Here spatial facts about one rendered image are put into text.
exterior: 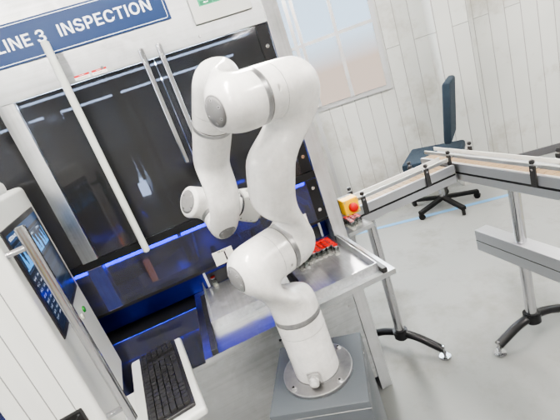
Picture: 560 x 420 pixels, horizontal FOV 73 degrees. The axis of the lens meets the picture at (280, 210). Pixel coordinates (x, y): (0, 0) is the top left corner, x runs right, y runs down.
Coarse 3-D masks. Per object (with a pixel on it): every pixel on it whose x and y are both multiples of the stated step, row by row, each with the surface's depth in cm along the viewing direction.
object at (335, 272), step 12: (348, 252) 153; (360, 252) 143; (312, 264) 153; (324, 264) 150; (336, 264) 147; (348, 264) 144; (360, 264) 141; (372, 264) 132; (300, 276) 148; (312, 276) 145; (324, 276) 142; (336, 276) 139; (348, 276) 130; (360, 276) 132; (312, 288) 137; (324, 288) 129; (336, 288) 130
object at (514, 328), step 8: (544, 312) 192; (552, 312) 194; (520, 320) 191; (528, 320) 190; (536, 320) 189; (512, 328) 190; (520, 328) 189; (504, 336) 190; (512, 336) 189; (504, 344) 189; (496, 352) 192; (504, 352) 190
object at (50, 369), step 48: (0, 192) 107; (0, 240) 87; (48, 240) 125; (0, 288) 85; (48, 288) 102; (0, 336) 87; (48, 336) 91; (96, 336) 128; (0, 384) 88; (48, 384) 93; (96, 384) 105
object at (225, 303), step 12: (204, 288) 160; (216, 288) 162; (228, 288) 158; (216, 300) 152; (228, 300) 149; (240, 300) 146; (252, 300) 143; (216, 312) 143; (228, 312) 140; (240, 312) 134; (216, 324) 133
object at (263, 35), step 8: (264, 24) 141; (264, 32) 141; (264, 40) 142; (264, 48) 142; (272, 48) 143; (264, 56) 143; (272, 56) 144; (304, 152) 156; (304, 160) 157; (304, 168) 157; (312, 184) 160; (312, 192) 160; (312, 200) 161; (320, 200) 162; (320, 208) 163; (320, 216) 164
